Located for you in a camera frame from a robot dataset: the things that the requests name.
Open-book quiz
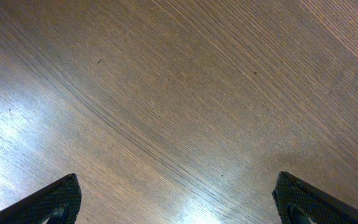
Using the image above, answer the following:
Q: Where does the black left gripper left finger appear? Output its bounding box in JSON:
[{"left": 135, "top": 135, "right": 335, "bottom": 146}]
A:
[{"left": 0, "top": 173, "right": 81, "bottom": 224}]

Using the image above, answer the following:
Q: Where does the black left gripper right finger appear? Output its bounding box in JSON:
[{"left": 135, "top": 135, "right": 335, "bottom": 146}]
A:
[{"left": 272, "top": 172, "right": 358, "bottom": 224}]

